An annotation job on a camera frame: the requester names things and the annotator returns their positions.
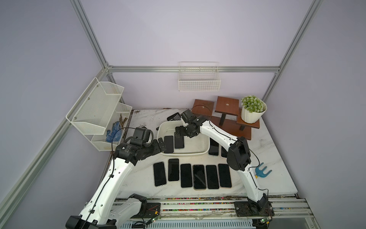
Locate white ribbed plant pot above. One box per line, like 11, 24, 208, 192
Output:
241, 99, 267, 124

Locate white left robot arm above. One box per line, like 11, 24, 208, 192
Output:
65, 127, 166, 229

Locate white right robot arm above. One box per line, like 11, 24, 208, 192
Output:
175, 109, 269, 212

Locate blue toy in shelf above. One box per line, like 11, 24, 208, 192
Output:
105, 121, 122, 143

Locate clear case silver phone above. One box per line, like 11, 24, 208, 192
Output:
153, 162, 167, 187

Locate white case phone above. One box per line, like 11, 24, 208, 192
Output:
164, 135, 174, 154

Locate black phone placed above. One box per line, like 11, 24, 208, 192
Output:
193, 165, 206, 190
168, 158, 180, 182
180, 164, 193, 188

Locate pink case phone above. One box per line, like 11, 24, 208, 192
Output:
218, 164, 232, 188
221, 147, 228, 158

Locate blue case phone large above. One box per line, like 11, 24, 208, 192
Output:
208, 138, 219, 156

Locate white plastic storage box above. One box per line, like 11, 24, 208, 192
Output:
157, 120, 210, 157

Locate black slotted tray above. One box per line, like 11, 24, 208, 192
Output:
167, 112, 182, 121

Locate light blue case phone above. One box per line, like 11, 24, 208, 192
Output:
206, 165, 219, 189

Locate black phone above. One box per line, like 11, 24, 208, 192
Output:
174, 133, 185, 149

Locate blue yellow toy fork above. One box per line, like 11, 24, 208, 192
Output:
254, 162, 272, 178

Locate white mesh upper shelf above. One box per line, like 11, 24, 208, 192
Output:
66, 78, 124, 135

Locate green artificial plant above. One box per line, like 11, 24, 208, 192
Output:
241, 95, 266, 113

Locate brown wooden tiered stand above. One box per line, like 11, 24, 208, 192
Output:
192, 96, 260, 140

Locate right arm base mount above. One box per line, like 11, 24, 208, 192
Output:
234, 196, 274, 217

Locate white wire wall basket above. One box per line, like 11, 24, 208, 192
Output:
178, 62, 221, 92

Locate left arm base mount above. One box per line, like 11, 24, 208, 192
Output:
131, 200, 161, 219

